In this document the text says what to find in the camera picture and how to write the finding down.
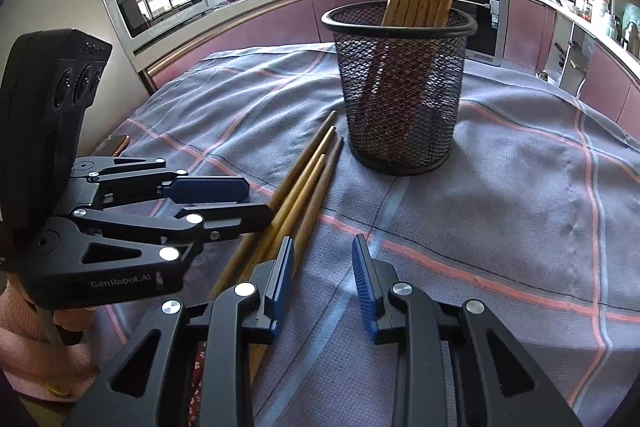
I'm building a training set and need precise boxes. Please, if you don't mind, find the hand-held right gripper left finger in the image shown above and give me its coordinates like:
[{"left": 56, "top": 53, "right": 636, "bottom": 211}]
[{"left": 65, "top": 236, "right": 296, "bottom": 427}]

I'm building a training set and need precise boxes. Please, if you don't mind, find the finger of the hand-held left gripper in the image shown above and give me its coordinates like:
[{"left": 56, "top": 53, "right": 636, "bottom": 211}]
[
  {"left": 70, "top": 155, "right": 250, "bottom": 208},
  {"left": 47, "top": 203, "right": 275, "bottom": 269}
]

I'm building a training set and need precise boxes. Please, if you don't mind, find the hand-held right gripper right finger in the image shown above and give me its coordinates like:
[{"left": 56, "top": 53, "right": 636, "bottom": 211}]
[{"left": 351, "top": 234, "right": 583, "bottom": 427}]

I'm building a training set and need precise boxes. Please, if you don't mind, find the floral-tipped wooden chopstick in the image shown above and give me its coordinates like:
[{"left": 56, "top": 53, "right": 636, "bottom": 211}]
[
  {"left": 207, "top": 111, "right": 338, "bottom": 303},
  {"left": 250, "top": 127, "right": 337, "bottom": 268},
  {"left": 260, "top": 153, "right": 328, "bottom": 263},
  {"left": 247, "top": 137, "right": 346, "bottom": 383}
]

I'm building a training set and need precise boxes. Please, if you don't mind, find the black mesh utensil holder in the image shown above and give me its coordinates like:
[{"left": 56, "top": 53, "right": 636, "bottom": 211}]
[{"left": 321, "top": 2, "right": 478, "bottom": 176}]

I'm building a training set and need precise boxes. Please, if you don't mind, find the person's left forearm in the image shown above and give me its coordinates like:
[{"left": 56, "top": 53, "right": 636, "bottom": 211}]
[{"left": 0, "top": 279, "right": 101, "bottom": 403}]

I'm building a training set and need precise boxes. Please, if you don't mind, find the person's left hand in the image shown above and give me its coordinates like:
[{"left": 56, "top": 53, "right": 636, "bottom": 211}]
[{"left": 52, "top": 306, "right": 99, "bottom": 333}]

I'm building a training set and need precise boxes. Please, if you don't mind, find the grey checked tablecloth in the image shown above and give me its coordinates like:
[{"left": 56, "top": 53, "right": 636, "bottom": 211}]
[{"left": 92, "top": 42, "right": 640, "bottom": 427}]

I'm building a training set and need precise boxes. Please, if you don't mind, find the pink kitchen base cabinet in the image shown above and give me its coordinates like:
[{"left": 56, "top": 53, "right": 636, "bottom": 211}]
[
  {"left": 502, "top": 0, "right": 640, "bottom": 128},
  {"left": 142, "top": 0, "right": 401, "bottom": 88}
]

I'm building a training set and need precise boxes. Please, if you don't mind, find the white microwave oven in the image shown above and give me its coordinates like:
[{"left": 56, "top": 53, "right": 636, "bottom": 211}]
[{"left": 115, "top": 0, "right": 228, "bottom": 54}]

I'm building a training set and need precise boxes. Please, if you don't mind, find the black built-in oven stove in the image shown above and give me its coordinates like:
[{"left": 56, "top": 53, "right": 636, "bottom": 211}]
[{"left": 450, "top": 0, "right": 511, "bottom": 68}]

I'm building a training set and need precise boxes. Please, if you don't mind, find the mint green appliance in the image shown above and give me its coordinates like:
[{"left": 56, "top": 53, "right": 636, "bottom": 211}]
[{"left": 622, "top": 4, "right": 640, "bottom": 38}]

